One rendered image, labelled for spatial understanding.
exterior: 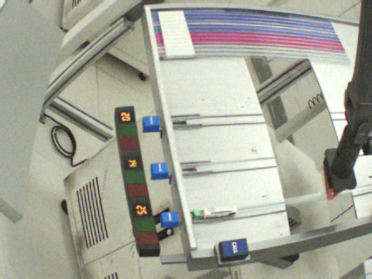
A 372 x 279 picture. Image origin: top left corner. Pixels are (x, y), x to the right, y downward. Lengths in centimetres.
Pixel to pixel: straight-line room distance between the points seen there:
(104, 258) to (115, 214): 15
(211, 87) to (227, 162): 19
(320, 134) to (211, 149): 235
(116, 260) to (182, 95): 58
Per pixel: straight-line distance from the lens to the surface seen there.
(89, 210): 209
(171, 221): 135
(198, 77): 158
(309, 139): 382
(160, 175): 141
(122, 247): 194
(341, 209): 351
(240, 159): 146
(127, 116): 151
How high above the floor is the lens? 139
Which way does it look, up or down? 26 degrees down
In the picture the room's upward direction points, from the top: 56 degrees clockwise
